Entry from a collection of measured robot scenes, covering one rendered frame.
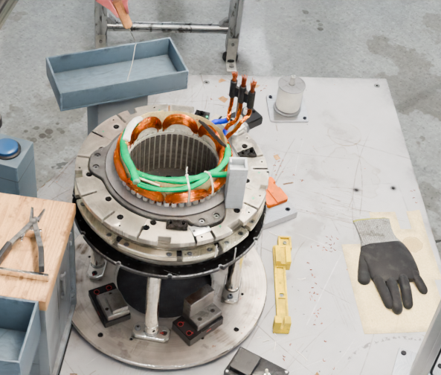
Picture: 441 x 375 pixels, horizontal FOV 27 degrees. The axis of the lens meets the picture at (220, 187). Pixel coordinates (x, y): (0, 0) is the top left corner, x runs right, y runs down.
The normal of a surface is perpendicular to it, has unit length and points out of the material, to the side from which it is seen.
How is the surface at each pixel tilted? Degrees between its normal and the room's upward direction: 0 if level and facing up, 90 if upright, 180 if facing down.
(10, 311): 90
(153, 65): 0
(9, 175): 90
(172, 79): 90
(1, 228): 0
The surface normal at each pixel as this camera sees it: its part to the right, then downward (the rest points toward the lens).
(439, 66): 0.09, -0.68
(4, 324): -0.11, 0.72
